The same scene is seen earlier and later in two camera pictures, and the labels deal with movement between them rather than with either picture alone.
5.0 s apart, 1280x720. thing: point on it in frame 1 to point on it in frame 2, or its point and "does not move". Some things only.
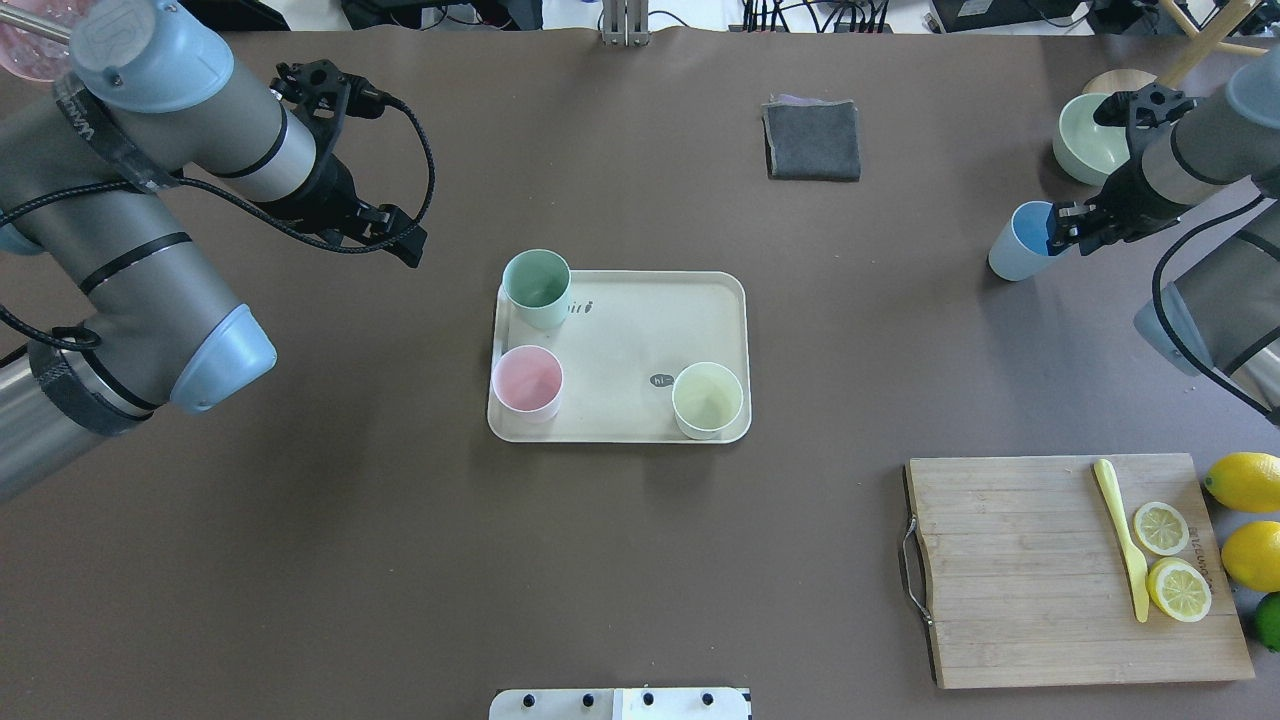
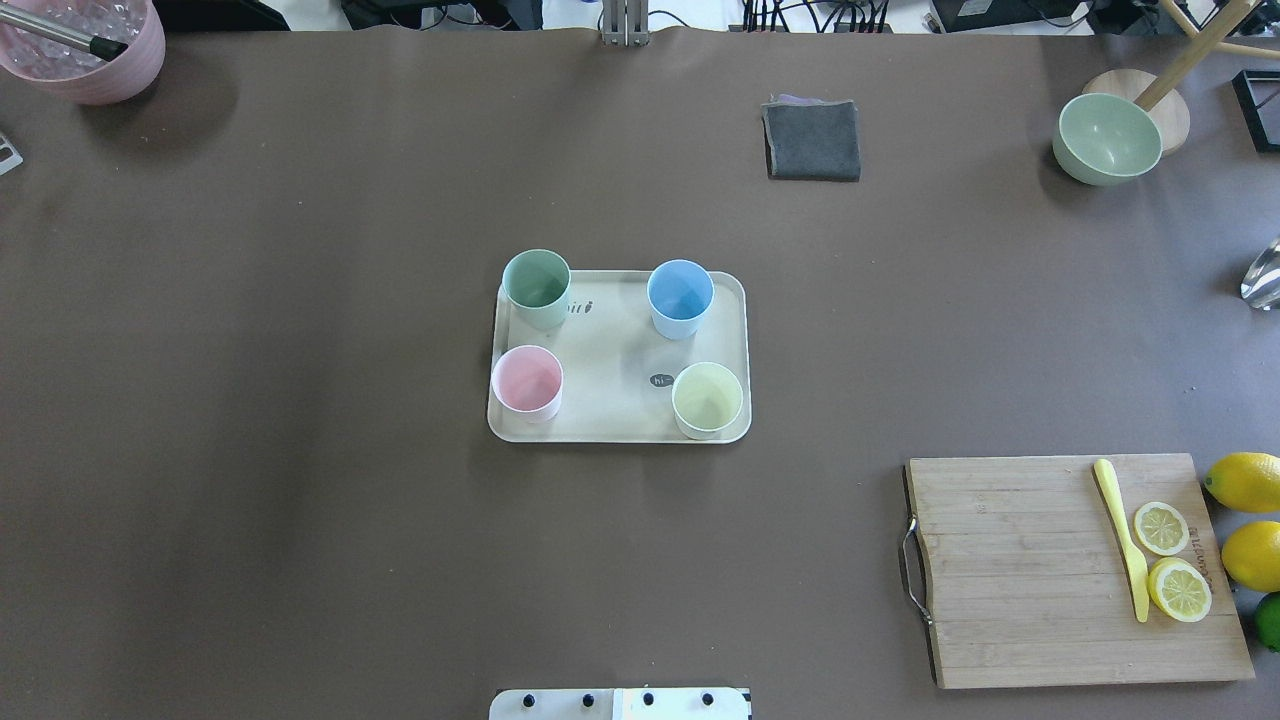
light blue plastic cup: x=1020 y=252 to x=680 y=292
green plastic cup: x=537 y=284 does not move
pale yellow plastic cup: x=707 y=398 does not move
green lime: x=1267 y=621 does not move
